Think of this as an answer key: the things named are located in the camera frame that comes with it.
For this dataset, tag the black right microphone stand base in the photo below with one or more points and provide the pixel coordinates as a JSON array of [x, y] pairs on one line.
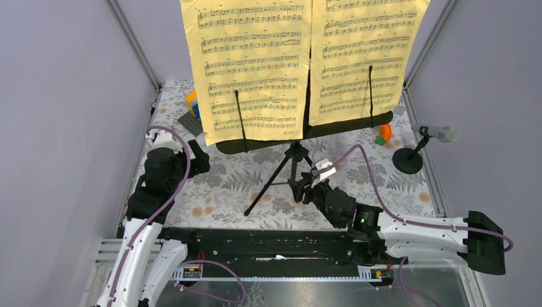
[[409, 160]]

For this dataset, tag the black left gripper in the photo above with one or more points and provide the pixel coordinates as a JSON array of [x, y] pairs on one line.
[[200, 164]]

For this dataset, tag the black tripod music stand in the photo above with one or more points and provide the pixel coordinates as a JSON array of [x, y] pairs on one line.
[[296, 152]]

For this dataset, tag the grey building block baseplate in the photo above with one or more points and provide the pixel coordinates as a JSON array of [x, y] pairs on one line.
[[191, 123]]

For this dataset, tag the yellow toy block frame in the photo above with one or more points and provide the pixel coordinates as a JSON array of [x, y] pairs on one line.
[[189, 99]]

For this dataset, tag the blue toy block car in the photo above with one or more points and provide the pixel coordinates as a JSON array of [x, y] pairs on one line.
[[195, 109]]

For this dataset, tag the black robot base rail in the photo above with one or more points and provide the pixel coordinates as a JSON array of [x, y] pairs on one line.
[[253, 255]]

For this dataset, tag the orange rainbow ring toy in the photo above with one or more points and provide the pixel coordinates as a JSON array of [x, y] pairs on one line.
[[384, 134]]

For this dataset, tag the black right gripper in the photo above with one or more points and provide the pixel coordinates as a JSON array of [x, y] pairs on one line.
[[307, 188]]

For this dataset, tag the floral patterned table cloth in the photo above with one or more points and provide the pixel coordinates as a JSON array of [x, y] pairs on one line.
[[219, 198]]

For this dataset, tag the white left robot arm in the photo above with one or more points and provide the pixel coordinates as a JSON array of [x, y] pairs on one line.
[[135, 280]]

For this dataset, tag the silver grey microphone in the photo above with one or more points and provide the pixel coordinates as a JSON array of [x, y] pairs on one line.
[[444, 134]]

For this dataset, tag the yellow sheet music page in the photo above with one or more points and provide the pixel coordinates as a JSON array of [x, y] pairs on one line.
[[250, 66], [359, 55]]

